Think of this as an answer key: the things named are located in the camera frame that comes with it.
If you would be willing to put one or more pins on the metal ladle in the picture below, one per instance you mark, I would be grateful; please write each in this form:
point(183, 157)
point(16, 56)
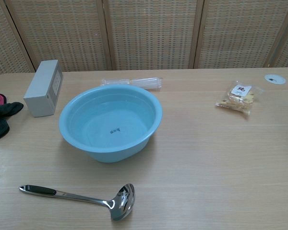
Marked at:
point(86, 198)

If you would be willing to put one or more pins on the light blue bowl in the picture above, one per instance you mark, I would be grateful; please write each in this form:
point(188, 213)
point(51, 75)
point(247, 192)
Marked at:
point(110, 134)

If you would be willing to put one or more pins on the clear plastic tube package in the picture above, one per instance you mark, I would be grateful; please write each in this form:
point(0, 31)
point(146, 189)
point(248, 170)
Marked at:
point(134, 82)

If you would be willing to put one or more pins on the woven folding screen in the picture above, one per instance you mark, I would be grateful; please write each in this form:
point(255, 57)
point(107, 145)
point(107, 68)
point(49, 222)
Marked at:
point(144, 33)

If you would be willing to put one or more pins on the clear bag of snacks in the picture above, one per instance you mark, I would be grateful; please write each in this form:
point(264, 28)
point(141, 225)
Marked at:
point(240, 98)

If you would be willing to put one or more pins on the white rectangular box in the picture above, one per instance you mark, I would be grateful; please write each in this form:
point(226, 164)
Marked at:
point(42, 88)

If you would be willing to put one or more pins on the black and pink cloth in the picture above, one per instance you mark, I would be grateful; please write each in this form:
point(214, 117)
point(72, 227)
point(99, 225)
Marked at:
point(0, 119)

